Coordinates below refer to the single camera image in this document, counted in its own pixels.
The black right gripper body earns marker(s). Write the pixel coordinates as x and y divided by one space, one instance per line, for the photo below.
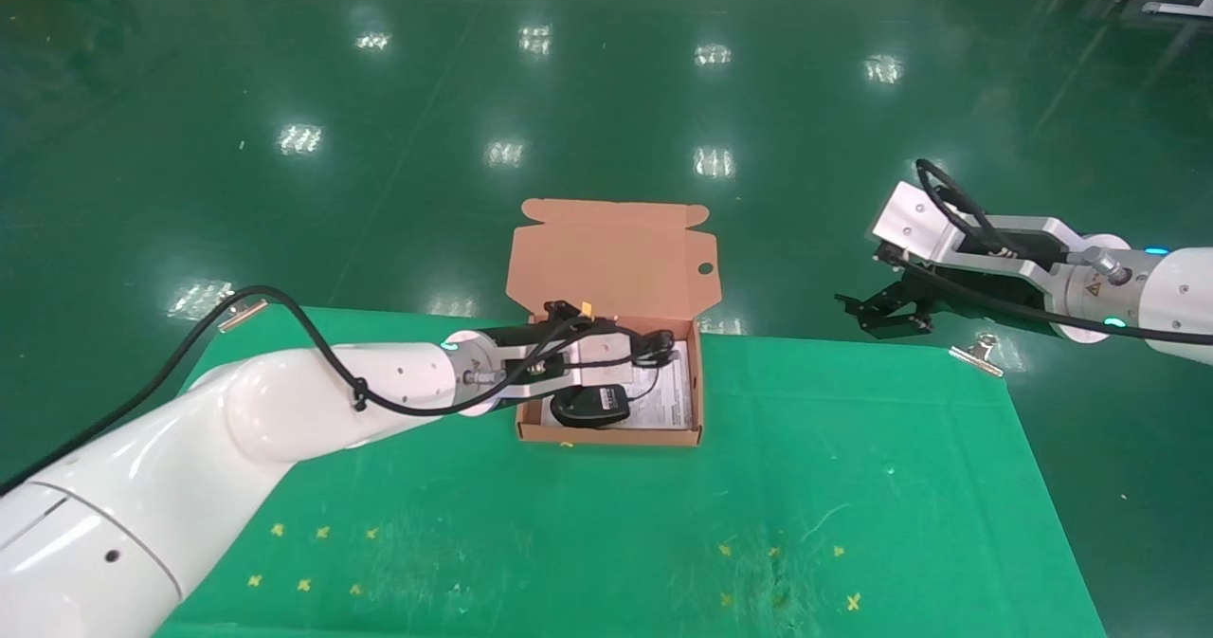
1019 247

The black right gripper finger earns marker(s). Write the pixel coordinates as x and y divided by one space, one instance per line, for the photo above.
910 292
877 320

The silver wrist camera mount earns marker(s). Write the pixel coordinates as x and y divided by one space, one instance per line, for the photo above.
910 221
606 354

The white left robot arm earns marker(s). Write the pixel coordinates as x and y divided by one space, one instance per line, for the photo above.
284 410

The white printed instruction sheet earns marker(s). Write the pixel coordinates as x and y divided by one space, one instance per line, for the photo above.
671 401

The orange cardboard box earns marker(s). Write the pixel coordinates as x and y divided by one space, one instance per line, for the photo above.
611 259

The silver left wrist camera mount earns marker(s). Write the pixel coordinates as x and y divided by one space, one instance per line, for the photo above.
606 354

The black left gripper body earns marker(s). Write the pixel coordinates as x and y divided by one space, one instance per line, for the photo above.
531 337

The silver binder clip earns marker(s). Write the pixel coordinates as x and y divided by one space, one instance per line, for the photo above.
979 355
240 315

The green table mat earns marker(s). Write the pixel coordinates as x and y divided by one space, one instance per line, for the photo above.
588 524

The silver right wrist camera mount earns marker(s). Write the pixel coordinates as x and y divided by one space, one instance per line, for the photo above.
910 221

